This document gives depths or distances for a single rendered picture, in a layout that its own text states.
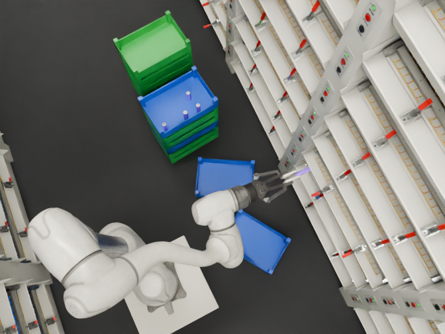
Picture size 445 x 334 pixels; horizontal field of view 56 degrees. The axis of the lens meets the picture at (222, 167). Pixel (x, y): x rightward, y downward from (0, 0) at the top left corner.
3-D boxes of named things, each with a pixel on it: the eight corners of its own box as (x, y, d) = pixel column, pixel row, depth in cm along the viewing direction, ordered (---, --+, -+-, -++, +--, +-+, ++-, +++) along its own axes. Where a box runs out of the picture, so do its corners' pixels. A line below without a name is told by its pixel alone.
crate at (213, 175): (195, 197, 222) (195, 193, 214) (198, 160, 228) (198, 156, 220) (251, 200, 222) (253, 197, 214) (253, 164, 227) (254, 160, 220)
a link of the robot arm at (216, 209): (222, 185, 161) (232, 217, 164) (185, 199, 157) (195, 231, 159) (232, 189, 151) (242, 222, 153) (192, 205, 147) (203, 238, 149)
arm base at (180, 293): (152, 322, 182) (150, 323, 177) (134, 274, 188) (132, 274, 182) (191, 305, 184) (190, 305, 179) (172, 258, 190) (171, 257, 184)
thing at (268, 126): (281, 162, 222) (277, 158, 209) (234, 68, 237) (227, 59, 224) (316, 144, 218) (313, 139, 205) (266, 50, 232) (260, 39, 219)
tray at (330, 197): (372, 287, 168) (373, 291, 159) (304, 156, 183) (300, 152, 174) (420, 267, 163) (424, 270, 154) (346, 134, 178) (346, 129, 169)
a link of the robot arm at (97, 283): (145, 276, 114) (113, 240, 116) (93, 317, 99) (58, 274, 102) (128, 297, 121) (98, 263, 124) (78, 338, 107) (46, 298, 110)
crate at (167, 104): (162, 139, 189) (159, 133, 181) (140, 105, 193) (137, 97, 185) (218, 107, 193) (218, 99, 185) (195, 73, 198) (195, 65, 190)
